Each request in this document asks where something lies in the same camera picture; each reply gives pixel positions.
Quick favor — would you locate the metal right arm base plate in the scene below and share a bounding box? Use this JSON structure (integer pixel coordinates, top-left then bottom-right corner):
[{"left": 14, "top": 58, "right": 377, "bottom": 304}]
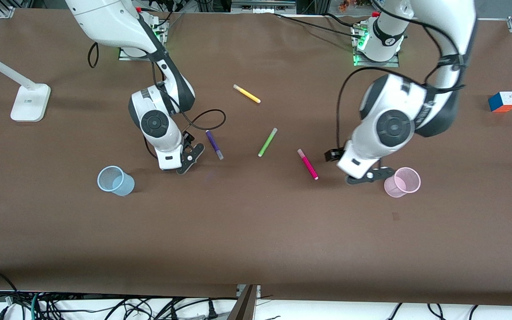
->
[{"left": 118, "top": 18, "right": 168, "bottom": 61}]

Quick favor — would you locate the translucent blue plastic cup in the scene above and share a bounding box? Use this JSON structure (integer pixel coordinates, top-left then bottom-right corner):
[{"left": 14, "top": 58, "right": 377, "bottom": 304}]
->
[{"left": 97, "top": 165, "right": 135, "bottom": 196}]

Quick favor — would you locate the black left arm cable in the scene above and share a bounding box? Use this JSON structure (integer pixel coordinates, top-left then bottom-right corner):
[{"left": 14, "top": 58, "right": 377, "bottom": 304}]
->
[{"left": 336, "top": 0, "right": 468, "bottom": 152}]

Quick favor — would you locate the pink marker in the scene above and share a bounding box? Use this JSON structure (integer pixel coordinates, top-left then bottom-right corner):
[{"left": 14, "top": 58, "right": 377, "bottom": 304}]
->
[{"left": 297, "top": 148, "right": 319, "bottom": 180}]

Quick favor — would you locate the short black table cable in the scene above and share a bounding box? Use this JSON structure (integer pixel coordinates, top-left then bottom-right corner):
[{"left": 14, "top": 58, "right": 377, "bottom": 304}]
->
[{"left": 325, "top": 12, "right": 361, "bottom": 28}]

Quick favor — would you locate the long black table cable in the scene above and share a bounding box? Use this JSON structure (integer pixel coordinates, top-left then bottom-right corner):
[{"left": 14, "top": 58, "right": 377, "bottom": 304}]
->
[{"left": 274, "top": 12, "right": 359, "bottom": 35}]

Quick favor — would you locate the white lamp stand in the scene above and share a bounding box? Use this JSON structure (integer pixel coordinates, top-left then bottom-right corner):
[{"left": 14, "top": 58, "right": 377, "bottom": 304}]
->
[{"left": 0, "top": 44, "right": 51, "bottom": 123}]

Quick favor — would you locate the translucent pink plastic cup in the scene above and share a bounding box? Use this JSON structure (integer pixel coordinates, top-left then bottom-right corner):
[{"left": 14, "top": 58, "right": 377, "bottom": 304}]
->
[{"left": 384, "top": 167, "right": 421, "bottom": 198}]

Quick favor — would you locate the green marker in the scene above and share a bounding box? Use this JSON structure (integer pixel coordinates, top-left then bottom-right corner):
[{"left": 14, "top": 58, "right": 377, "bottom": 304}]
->
[{"left": 257, "top": 128, "right": 278, "bottom": 157}]

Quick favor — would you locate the brown paper table cover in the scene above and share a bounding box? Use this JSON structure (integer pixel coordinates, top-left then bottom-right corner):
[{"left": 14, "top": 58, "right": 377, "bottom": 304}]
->
[{"left": 0, "top": 8, "right": 512, "bottom": 307}]

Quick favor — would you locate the purple marker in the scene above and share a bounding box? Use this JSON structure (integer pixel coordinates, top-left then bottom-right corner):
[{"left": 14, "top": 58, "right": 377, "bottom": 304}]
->
[{"left": 205, "top": 130, "right": 224, "bottom": 160}]

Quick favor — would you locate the aluminium profile post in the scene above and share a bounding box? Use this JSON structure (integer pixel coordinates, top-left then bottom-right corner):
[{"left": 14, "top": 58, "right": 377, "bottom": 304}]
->
[{"left": 226, "top": 284, "right": 261, "bottom": 320}]

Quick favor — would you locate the yellow marker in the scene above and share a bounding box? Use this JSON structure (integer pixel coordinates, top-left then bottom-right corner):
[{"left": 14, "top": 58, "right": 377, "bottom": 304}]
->
[{"left": 233, "top": 84, "right": 261, "bottom": 104}]

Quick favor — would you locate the colourful puzzle cube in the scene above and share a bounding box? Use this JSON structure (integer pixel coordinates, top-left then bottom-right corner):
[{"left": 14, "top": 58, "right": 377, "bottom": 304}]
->
[{"left": 488, "top": 91, "right": 512, "bottom": 113}]

